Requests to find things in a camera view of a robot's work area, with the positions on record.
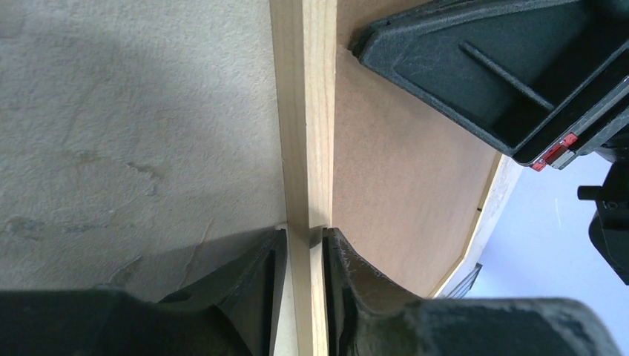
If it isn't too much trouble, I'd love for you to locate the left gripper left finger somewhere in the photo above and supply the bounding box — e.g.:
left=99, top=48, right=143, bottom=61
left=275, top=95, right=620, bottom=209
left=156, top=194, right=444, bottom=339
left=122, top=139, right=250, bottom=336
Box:
left=1, top=230, right=287, bottom=355

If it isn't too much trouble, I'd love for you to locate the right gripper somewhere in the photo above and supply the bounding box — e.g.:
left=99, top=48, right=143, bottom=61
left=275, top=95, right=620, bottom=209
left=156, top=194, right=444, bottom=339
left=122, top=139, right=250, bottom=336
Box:
left=532, top=76, right=628, bottom=284

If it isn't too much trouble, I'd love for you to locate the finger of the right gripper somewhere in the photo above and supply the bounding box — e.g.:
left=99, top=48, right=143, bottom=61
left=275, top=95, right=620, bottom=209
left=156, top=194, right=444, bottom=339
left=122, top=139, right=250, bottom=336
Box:
left=351, top=1, right=628, bottom=165

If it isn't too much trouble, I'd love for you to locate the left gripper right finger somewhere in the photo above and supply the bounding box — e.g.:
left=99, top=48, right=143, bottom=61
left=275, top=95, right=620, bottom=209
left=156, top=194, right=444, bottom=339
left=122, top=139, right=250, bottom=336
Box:
left=322, top=228, right=619, bottom=355

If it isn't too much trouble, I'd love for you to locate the brown backing board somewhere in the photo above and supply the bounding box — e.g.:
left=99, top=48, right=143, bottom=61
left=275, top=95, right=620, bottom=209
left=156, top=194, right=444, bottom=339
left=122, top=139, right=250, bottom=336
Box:
left=333, top=1, right=499, bottom=297

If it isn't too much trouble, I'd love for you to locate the wooden picture frame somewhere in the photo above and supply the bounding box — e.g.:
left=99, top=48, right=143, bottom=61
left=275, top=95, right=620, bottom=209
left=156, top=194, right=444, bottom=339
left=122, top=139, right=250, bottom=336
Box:
left=270, top=1, right=514, bottom=355

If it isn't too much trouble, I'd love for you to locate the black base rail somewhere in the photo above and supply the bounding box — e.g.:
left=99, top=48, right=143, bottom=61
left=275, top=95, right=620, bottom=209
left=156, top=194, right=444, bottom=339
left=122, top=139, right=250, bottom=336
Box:
left=444, top=263, right=483, bottom=299

